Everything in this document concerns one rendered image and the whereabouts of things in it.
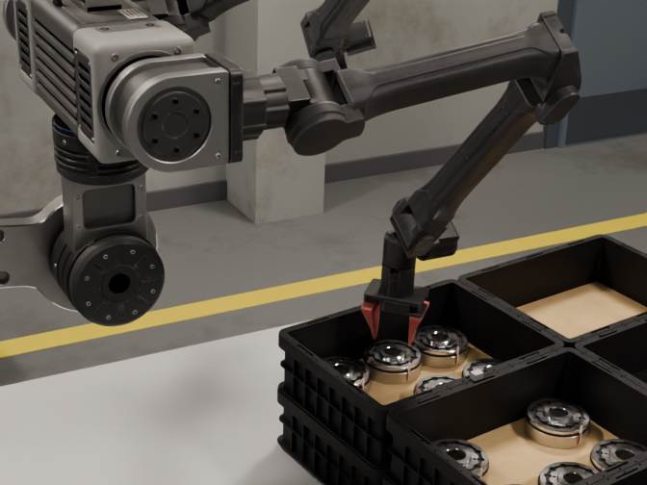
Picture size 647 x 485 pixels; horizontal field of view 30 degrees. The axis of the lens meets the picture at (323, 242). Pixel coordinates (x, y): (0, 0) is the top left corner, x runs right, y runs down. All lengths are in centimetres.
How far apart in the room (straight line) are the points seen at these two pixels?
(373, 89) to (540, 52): 24
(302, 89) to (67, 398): 100
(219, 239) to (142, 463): 256
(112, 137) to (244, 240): 313
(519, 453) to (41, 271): 80
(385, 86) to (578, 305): 99
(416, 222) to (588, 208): 321
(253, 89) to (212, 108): 6
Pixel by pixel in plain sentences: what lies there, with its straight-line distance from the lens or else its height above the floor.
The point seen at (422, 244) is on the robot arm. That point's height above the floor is 111.
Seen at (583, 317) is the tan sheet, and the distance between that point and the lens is 241.
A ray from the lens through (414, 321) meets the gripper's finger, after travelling 206.
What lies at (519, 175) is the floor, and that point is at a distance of 541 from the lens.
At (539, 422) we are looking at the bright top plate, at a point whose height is 86.
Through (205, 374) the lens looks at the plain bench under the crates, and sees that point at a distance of 238.
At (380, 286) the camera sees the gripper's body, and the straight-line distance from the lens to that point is 207.
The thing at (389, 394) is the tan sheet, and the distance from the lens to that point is 208.
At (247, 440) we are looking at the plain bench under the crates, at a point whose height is 70.
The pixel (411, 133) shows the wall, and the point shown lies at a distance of 533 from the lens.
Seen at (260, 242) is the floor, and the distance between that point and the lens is 461.
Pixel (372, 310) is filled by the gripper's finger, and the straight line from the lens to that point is 207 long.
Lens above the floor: 192
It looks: 25 degrees down
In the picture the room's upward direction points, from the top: 2 degrees clockwise
